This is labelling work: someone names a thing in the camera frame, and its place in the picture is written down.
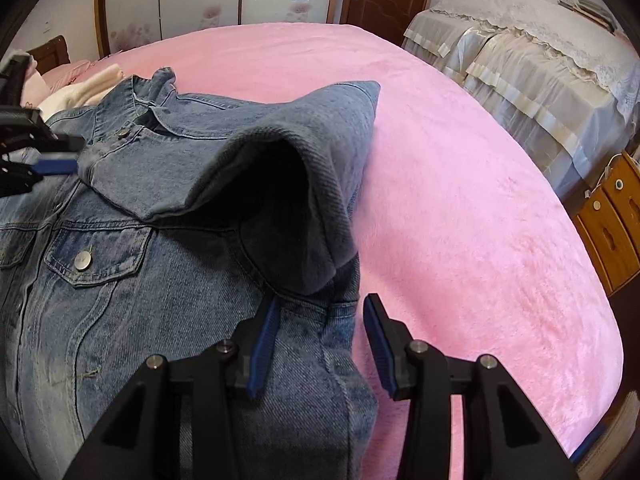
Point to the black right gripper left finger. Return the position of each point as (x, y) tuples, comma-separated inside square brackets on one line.
[(139, 435)]

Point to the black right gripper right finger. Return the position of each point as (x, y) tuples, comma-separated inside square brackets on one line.
[(504, 436)]

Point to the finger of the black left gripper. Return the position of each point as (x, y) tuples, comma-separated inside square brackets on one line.
[(54, 167), (60, 143)]

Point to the blue denim jacket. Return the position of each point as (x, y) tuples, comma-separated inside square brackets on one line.
[(186, 211)]

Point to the folded white fleece garment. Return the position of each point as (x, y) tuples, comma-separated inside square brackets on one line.
[(89, 92)]

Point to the wooden bed headboard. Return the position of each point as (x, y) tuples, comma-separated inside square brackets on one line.
[(50, 55)]

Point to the pink plush bed cover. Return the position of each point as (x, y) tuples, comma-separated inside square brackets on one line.
[(457, 229)]

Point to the wooden drawer cabinet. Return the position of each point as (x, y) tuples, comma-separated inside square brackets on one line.
[(608, 223)]

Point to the lace covered furniture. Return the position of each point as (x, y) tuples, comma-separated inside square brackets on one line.
[(564, 88)]

